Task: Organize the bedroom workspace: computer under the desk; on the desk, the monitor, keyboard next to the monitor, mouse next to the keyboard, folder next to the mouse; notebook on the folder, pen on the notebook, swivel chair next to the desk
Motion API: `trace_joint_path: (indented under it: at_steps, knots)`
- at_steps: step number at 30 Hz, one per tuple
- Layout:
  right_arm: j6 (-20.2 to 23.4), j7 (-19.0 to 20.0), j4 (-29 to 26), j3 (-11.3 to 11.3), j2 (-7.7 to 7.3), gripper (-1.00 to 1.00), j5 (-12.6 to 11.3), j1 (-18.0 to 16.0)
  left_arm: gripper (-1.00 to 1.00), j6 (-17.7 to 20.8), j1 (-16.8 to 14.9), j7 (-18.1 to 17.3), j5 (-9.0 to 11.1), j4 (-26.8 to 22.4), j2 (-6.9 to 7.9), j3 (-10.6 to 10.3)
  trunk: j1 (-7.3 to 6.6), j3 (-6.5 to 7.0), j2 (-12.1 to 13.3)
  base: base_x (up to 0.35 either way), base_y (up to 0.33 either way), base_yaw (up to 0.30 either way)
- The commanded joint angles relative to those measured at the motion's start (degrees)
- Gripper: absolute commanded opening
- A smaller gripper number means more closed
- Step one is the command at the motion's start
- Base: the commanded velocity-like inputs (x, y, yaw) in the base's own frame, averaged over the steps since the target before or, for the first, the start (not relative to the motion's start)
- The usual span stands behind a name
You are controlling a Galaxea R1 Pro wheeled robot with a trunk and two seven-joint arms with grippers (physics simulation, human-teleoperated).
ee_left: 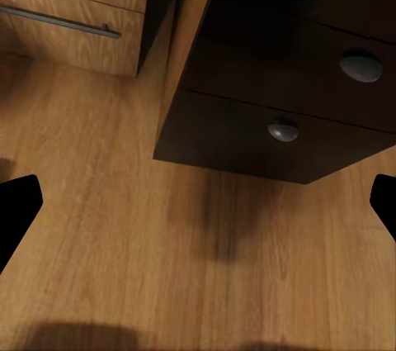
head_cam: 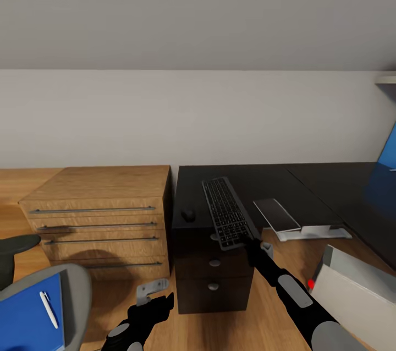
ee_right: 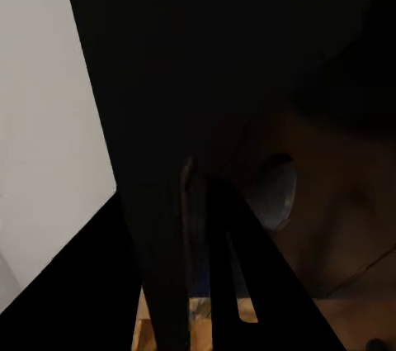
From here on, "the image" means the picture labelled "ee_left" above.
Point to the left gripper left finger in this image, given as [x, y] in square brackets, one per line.
[20, 202]

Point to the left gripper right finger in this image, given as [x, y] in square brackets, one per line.
[383, 200]

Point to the cabinet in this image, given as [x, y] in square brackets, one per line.
[102, 35]
[287, 89]

